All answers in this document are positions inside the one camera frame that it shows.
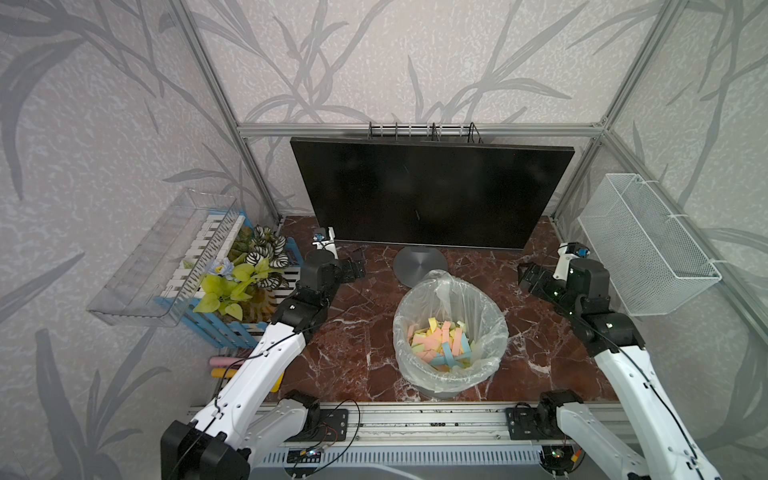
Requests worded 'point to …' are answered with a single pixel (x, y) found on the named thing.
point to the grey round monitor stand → (412, 263)
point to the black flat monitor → (446, 194)
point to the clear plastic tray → (149, 285)
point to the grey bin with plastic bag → (446, 298)
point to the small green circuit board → (303, 456)
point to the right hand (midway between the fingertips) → (529, 269)
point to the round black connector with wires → (562, 459)
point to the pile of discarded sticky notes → (443, 344)
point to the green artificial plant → (244, 283)
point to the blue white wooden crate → (213, 242)
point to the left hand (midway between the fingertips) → (346, 251)
